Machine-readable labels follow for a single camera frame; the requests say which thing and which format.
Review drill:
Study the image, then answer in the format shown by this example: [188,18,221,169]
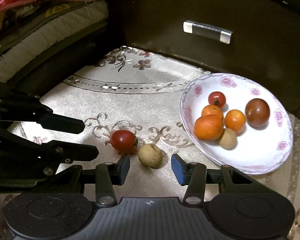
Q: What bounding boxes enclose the orange tangerine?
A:
[224,109,246,134]
[201,105,223,120]
[194,114,224,140]

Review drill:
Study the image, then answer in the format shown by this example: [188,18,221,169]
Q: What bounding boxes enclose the large dark red tomato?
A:
[245,98,270,127]

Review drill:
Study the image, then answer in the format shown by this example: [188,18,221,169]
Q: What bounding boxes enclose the small red cherry tomato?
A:
[110,129,138,153]

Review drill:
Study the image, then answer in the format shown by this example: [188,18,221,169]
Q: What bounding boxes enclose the silver drawer handle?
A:
[183,21,232,44]

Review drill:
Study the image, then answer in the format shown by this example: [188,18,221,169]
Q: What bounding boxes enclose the dark wooden nightstand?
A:
[106,0,300,119]

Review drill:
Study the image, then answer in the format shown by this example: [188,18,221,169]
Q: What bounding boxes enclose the orange tangerine front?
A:
[194,114,224,140]

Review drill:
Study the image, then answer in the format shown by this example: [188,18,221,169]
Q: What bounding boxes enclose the floral embroidered table cloth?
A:
[0,45,300,240]

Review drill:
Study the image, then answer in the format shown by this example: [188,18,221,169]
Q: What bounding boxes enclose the stacked folded bedding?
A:
[0,0,108,82]

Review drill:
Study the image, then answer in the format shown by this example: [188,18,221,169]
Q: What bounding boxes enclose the white floral porcelain bowl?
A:
[180,73,293,175]

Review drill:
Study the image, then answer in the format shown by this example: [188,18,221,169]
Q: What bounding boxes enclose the greenish beige longan fruit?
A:
[138,144,163,168]

